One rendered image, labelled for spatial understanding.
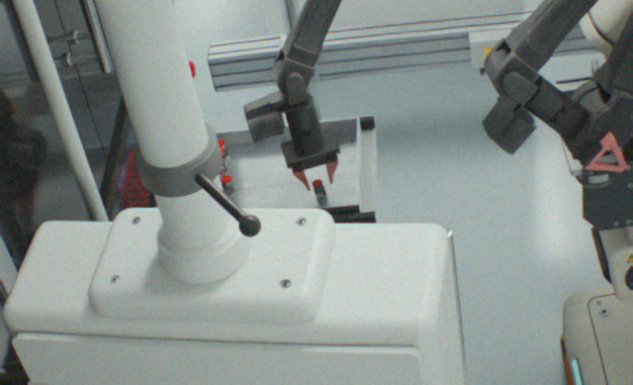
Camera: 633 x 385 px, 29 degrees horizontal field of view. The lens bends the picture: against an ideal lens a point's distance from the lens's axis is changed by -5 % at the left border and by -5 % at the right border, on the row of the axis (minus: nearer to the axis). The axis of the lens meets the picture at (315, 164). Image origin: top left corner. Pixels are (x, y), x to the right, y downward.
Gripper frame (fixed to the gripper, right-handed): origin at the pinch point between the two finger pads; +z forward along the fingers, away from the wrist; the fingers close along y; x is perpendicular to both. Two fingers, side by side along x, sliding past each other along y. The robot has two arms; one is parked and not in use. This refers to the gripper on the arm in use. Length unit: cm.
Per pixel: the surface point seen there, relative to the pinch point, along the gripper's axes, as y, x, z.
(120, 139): 31.7, 8.4, -29.1
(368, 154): -11.3, -9.8, 5.2
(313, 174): 0.4, -8.0, 4.5
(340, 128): -7.9, -18.4, 3.5
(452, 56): -48, -90, 47
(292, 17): -9, -101, 28
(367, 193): -8.4, 1.1, 5.2
